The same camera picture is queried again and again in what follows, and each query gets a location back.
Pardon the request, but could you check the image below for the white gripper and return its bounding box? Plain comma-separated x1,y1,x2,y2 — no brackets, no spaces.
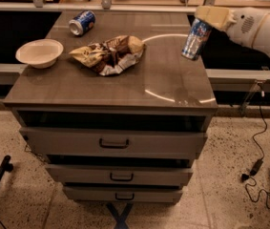
195,6,269,49

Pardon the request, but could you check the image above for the silver blue redbull can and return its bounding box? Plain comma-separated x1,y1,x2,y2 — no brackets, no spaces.
181,18,212,60

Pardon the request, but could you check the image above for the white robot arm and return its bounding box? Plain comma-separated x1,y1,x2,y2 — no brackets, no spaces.
195,6,270,58

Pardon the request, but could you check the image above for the blue pepsi can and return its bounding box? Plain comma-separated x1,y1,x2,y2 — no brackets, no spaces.
69,10,95,36

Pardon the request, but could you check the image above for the crumpled brown chip bag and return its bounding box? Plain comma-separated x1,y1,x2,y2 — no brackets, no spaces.
70,35,145,76

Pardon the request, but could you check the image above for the grey drawer cabinet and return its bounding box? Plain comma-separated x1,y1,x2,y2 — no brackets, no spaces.
5,11,218,191

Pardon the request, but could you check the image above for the white paper bowl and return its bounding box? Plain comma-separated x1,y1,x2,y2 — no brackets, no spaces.
15,39,64,69

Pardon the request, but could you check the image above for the top grey drawer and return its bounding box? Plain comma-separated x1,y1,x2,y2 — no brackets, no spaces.
20,128,207,159

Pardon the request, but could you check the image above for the grey drawer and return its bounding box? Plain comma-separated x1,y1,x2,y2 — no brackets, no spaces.
20,128,207,159
46,164,193,187
63,186,183,203

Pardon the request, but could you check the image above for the middle grey drawer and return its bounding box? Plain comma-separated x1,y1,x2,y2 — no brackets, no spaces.
46,164,193,187

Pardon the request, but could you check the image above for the bottom grey drawer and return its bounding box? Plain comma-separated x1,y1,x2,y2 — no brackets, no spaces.
63,186,183,203

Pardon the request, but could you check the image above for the black power cable on floor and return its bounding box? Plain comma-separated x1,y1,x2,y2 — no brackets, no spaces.
239,79,270,209

